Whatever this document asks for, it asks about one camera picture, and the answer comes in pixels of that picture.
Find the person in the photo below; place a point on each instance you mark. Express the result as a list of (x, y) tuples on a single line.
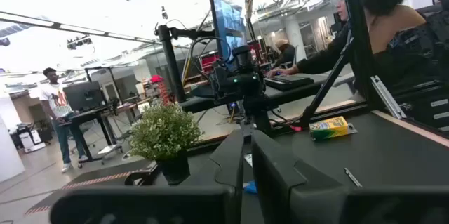
[(286, 55), (386, 34), (54, 101)]

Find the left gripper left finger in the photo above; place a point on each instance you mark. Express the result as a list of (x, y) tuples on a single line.
[(140, 206)]

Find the black keyboard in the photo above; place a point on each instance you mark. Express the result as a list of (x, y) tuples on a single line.
[(287, 81)]

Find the yellow green crayon box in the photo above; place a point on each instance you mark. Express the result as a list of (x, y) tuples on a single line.
[(329, 128)]

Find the green plant in black pot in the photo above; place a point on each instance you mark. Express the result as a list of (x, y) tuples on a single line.
[(163, 132)]

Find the white machine on floor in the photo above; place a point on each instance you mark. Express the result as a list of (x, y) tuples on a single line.
[(31, 139)]

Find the red bin rack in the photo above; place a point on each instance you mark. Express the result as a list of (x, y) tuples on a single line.
[(161, 90)]

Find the pink tape tag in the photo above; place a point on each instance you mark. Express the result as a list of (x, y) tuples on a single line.
[(296, 128)]

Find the black computer monitor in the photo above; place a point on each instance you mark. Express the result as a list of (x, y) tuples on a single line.
[(84, 95)]

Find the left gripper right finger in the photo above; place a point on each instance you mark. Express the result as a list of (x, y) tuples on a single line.
[(280, 196)]

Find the monitor with blue screen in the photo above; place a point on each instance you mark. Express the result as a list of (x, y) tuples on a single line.
[(231, 24)]

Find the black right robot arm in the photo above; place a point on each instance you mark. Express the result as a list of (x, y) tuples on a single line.
[(245, 80)]

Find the black standing desk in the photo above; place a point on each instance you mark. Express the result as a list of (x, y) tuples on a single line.
[(87, 115)]

